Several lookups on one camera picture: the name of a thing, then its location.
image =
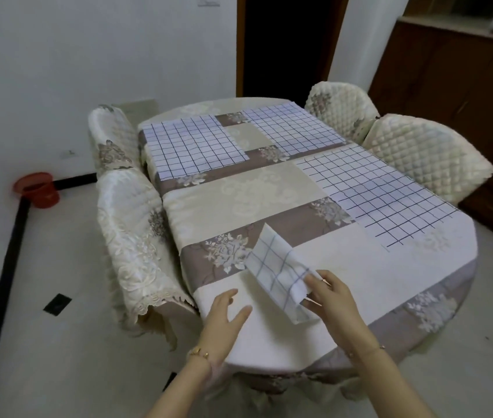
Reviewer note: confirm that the beige floral tablecloth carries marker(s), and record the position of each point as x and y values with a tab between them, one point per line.
246	195

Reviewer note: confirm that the person's right forearm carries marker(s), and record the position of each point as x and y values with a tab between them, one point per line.
392	387

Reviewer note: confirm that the dark wooden cabinet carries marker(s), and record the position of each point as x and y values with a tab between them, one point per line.
460	86

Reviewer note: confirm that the person's right hand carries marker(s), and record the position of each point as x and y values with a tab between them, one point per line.
338	309

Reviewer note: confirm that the red plastic bucket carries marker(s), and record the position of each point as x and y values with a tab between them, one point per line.
37	189

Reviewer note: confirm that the person's left thumb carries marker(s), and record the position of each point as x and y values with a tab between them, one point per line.
241	316

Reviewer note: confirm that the brown wooden door frame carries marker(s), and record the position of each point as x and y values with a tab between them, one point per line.
240	43

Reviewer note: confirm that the chair with lace floral cover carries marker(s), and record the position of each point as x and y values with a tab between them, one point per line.
111	139
137	243

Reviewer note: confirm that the person's left forearm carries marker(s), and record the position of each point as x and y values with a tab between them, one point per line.
177	387

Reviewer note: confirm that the large white checked cloth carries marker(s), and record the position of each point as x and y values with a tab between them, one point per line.
377	193

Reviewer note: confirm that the person's right thumb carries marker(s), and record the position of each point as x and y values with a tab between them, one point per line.
311	303

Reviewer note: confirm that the person's left hand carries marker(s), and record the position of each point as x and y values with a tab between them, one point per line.
218	326

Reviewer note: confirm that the chair with quilted cream cover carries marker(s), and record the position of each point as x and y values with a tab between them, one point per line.
342	108
429	154

